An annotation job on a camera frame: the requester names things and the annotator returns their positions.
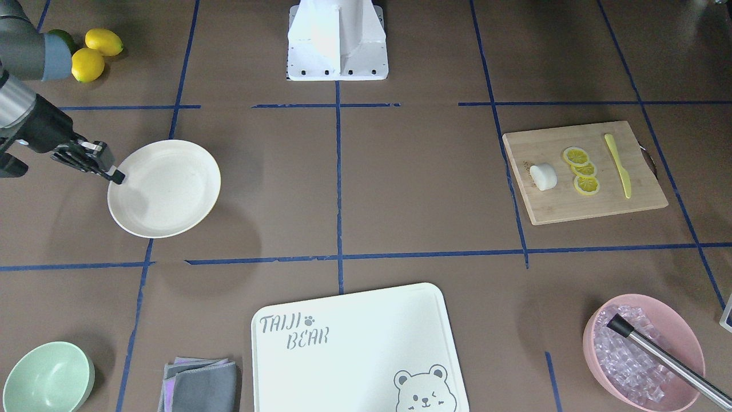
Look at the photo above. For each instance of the yellow lemon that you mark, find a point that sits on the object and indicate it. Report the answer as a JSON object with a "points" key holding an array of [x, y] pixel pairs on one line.
{"points": [[87, 65], [107, 42]]}

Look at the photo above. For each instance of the top lemon slice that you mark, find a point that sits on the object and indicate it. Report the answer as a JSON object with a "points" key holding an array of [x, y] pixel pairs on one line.
{"points": [[575, 157]]}

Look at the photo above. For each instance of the white bear tray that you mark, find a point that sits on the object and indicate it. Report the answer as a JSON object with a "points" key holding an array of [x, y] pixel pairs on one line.
{"points": [[390, 349]]}

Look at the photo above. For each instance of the cream round plate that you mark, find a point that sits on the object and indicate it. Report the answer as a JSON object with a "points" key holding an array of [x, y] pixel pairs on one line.
{"points": [[169, 187]]}

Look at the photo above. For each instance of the yellow plastic knife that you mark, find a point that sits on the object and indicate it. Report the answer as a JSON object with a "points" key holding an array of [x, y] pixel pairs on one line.
{"points": [[624, 176]]}

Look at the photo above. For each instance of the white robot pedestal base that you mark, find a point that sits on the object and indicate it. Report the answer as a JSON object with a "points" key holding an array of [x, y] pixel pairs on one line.
{"points": [[337, 41]]}

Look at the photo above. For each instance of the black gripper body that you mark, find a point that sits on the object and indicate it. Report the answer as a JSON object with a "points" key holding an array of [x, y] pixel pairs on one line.
{"points": [[50, 130]]}

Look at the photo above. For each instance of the bamboo cutting board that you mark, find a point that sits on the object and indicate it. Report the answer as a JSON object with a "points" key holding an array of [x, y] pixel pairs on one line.
{"points": [[564, 203]]}

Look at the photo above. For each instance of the grey folded cloth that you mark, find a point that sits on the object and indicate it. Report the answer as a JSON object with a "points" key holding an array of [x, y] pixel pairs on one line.
{"points": [[198, 384]]}

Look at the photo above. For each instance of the bottom lemon slice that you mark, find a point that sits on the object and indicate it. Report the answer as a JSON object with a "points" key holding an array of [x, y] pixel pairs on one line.
{"points": [[586, 186]]}

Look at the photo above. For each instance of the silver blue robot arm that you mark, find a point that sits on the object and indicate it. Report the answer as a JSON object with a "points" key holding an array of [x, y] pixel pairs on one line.
{"points": [[28, 54]]}

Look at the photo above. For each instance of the lower yellow lemon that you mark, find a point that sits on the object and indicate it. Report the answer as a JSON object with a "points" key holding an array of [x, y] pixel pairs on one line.
{"points": [[87, 65]]}

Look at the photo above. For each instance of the green lime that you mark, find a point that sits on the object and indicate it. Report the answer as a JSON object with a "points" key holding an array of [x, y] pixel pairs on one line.
{"points": [[67, 39]]}

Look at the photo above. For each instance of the lemon slice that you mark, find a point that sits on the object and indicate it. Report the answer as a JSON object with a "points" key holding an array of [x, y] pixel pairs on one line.
{"points": [[586, 186], [575, 157], [585, 171]]}

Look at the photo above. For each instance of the middle lemon slice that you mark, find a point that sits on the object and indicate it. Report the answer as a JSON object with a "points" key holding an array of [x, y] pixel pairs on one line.
{"points": [[585, 171]]}

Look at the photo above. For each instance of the upper yellow lemon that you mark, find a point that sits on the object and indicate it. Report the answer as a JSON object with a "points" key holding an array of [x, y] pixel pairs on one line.
{"points": [[107, 42]]}

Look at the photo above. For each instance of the green bowl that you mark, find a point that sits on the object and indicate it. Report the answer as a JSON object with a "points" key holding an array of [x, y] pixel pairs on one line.
{"points": [[55, 376]]}

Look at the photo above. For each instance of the steel muddler black tip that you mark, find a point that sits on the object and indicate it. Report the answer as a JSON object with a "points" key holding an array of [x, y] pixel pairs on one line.
{"points": [[619, 325]]}

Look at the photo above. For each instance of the pink bowl with ice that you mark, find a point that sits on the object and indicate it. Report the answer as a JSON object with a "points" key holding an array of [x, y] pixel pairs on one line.
{"points": [[629, 372]]}

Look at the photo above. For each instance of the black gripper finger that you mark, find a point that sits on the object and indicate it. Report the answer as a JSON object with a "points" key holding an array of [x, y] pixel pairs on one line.
{"points": [[110, 173]]}

